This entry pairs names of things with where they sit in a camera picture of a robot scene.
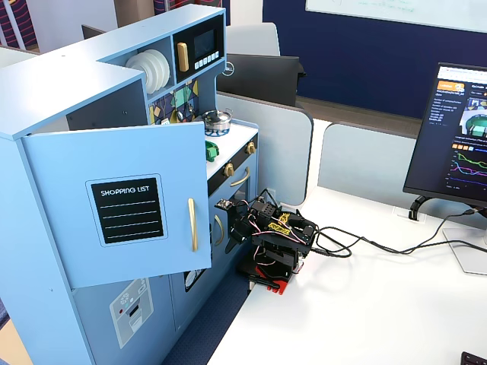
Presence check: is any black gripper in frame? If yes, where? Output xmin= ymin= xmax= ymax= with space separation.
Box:
xmin=224 ymin=205 xmax=256 ymax=255

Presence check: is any red robot base clamp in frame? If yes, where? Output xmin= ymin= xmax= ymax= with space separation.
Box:
xmin=248 ymin=264 xmax=294 ymax=297

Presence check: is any steel pot with lid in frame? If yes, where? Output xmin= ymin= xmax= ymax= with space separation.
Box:
xmin=201 ymin=108 xmax=234 ymax=132

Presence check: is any grey desk partition panel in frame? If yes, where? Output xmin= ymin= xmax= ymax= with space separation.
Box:
xmin=317 ymin=122 xmax=420 ymax=197
xmin=215 ymin=93 xmax=314 ymax=207

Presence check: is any black Dell monitor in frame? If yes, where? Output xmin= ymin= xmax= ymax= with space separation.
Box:
xmin=216 ymin=52 xmax=306 ymax=110

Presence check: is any white toy plate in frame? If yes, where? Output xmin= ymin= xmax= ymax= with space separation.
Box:
xmin=146 ymin=49 xmax=166 ymax=92
xmin=125 ymin=52 xmax=159 ymax=95
xmin=154 ymin=49 xmax=171 ymax=89

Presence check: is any blue cabinet door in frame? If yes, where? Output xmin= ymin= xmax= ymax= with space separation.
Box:
xmin=21 ymin=121 xmax=213 ymax=290

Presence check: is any black toy microwave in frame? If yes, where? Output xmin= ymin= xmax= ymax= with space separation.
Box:
xmin=172 ymin=17 xmax=226 ymax=83

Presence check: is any light grey office chair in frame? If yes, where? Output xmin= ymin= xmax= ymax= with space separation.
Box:
xmin=224 ymin=22 xmax=282 ymax=59

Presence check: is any computer monitor with graphs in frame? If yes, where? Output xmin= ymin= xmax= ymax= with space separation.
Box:
xmin=403 ymin=62 xmax=487 ymax=208

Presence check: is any silver monitor stand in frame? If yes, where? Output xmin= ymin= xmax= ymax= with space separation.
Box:
xmin=409 ymin=195 xmax=487 ymax=275

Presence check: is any blue toy kitchen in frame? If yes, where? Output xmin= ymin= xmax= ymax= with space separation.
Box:
xmin=0 ymin=4 xmax=260 ymax=365

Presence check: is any white whiteboard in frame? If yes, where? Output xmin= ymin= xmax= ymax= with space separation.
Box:
xmin=304 ymin=0 xmax=487 ymax=34

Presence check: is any black keyboard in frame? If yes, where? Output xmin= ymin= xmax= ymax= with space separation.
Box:
xmin=460 ymin=351 xmax=487 ymax=365

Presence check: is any gold dishwasher door handle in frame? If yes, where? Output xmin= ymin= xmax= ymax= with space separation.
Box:
xmin=213 ymin=214 xmax=225 ymax=247

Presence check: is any gold curved fridge door handle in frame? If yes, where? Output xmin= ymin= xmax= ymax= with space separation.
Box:
xmin=187 ymin=197 xmax=199 ymax=253

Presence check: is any gold oven door handle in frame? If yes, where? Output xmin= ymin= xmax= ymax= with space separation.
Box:
xmin=229 ymin=167 xmax=251 ymax=188

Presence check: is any long black desk cable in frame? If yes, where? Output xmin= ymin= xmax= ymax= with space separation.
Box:
xmin=310 ymin=207 xmax=487 ymax=260

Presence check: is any white desk cable port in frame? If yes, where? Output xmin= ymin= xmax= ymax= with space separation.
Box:
xmin=394 ymin=206 xmax=425 ymax=224

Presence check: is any gold microwave handle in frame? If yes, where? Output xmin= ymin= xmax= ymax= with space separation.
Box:
xmin=177 ymin=42 xmax=190 ymax=73

